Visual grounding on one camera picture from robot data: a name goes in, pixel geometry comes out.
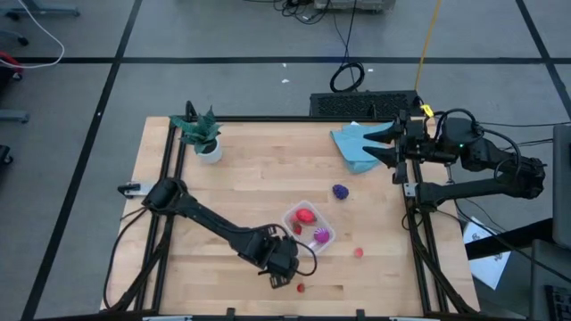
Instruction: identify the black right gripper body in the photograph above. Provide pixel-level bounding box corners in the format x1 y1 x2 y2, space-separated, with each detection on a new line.
393 110 441 185

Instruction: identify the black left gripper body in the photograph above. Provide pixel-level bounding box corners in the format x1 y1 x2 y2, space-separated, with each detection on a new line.
256 231 301 278

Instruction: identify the clear plastic tupperware container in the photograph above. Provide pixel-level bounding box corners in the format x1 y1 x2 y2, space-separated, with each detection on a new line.
280 200 336 258

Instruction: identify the light blue cloth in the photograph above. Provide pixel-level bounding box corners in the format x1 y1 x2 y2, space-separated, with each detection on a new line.
329 119 396 175

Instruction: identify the black keyboard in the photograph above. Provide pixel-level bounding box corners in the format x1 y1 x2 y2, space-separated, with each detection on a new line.
309 90 425 119
543 284 571 321

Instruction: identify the white plant pot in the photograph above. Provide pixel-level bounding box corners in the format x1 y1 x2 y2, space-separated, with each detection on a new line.
195 137 223 165

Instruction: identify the grey equipment box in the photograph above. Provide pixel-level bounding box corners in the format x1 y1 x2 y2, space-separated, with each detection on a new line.
313 0 397 12

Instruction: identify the white paper sheet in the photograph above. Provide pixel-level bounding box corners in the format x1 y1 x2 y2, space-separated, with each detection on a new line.
462 216 512 291

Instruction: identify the black beam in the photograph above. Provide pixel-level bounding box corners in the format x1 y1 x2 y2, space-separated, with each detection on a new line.
463 217 554 262

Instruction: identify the green leafy plant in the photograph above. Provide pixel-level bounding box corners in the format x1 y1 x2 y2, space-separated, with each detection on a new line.
169 105 223 155

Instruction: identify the silver table clamp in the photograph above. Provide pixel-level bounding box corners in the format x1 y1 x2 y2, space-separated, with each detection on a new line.
118 181 155 200

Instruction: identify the grey desk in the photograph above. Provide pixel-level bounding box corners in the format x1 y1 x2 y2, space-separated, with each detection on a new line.
529 239 571 321

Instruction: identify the grey furniture leg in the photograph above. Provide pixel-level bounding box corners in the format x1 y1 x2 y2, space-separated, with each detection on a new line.
0 109 30 124
0 0 81 20

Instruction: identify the red cart part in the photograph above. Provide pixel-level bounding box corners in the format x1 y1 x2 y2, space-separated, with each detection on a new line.
0 50 24 82

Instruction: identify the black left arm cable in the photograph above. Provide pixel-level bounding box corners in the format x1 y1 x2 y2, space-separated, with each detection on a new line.
262 222 319 277

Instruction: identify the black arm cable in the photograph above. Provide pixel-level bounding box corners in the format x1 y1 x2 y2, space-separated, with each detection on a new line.
262 222 319 277
434 107 523 179

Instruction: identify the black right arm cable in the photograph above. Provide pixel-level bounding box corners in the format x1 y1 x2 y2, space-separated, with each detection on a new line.
434 107 523 179

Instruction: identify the black coiled cable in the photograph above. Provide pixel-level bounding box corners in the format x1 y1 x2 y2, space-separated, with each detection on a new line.
328 0 367 94

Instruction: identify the yellow cable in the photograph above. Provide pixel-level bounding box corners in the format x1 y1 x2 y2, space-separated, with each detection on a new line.
413 0 443 93

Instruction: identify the black floor cable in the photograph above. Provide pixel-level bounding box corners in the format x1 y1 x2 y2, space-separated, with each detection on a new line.
479 119 571 128

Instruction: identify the black aluminium table frame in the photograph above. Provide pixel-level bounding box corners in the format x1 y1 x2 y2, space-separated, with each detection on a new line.
100 100 481 321

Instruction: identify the black cable tangle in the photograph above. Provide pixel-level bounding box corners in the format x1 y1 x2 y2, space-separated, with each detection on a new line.
271 0 331 26

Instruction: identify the black base cable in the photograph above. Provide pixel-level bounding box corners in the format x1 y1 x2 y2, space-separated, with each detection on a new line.
102 205 151 311

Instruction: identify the white cable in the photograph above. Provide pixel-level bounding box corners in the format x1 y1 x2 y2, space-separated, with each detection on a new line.
0 0 66 70

